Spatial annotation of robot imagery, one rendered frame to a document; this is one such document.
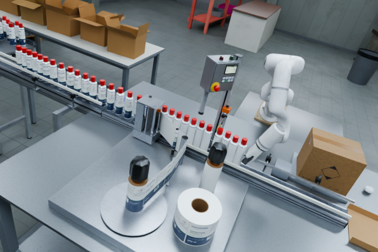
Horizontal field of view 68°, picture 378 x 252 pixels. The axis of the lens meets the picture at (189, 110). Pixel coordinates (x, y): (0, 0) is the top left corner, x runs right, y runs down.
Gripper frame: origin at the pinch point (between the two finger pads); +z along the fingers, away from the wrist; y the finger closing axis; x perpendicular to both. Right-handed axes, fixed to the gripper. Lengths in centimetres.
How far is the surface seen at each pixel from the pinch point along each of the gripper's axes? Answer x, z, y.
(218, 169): -13.0, -7.6, 30.9
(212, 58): -52, -38, -2
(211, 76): -46, -30, 1
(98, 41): -188, 81, -113
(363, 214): 72, -15, -13
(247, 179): 7.6, 6.2, 5.1
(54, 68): -143, 43, 1
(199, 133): -31.5, 4.1, 2.1
